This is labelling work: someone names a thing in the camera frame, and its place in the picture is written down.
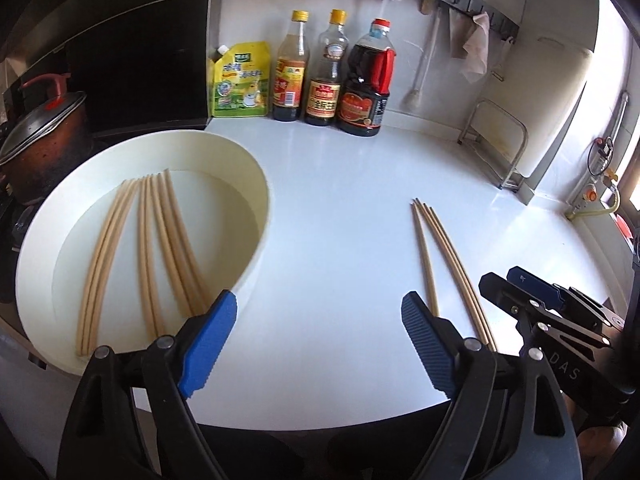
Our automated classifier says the person's right hand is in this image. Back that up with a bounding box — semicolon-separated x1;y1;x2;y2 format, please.
575;395;626;476

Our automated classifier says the white cutting board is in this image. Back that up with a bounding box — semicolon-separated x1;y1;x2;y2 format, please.
480;35;593;196

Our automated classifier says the pile of wooden chopsticks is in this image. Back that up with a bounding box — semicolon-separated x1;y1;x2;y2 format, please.
75;170;216;358

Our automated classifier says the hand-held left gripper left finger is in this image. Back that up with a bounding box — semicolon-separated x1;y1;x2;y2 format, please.
56;290;238;480

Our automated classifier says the yellow green seasoning pouch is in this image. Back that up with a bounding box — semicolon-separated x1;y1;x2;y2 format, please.
207;42;271;118

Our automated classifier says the white hanging bottle brush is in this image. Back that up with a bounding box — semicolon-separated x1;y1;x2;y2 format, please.
405;5;441;110

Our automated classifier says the pinkish hanging rag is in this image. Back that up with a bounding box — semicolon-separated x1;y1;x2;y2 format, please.
450;10;490;83

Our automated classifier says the black glossy range hood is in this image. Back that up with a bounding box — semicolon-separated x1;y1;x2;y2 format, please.
0;0;216;133

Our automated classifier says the gas valve with yellow hose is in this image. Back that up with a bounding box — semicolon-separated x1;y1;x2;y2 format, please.
565;135;626;221

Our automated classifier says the yellow capped vinegar bottle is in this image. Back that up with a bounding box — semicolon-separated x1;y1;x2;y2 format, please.
272;10;311;122

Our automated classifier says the metal cutting board rack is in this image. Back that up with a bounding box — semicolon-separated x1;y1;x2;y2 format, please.
457;99;529;190

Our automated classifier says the tan bamboo chopstick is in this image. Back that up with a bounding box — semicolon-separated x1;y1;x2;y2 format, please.
411;199;441;318
416;202;490;348
425;205;498;353

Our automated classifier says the dark cooking pot with lid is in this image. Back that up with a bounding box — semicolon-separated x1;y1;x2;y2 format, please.
0;72;93;201

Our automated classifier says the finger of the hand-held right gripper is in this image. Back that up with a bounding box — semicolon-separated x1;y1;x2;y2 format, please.
478;272;556;332
506;266;623;346

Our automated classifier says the large red handled sauce bottle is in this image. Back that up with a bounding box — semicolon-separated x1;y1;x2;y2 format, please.
336;18;396;137

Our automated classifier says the white round plastic container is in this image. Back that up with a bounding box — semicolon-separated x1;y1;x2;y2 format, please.
15;130;272;377

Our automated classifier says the black wall hook rail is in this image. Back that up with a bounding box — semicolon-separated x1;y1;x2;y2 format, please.
372;0;516;43

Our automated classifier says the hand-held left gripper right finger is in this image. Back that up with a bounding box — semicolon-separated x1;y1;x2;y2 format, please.
401;291;583;480

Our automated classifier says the slim soy sauce bottle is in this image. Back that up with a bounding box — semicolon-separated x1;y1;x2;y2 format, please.
305;9;348;127

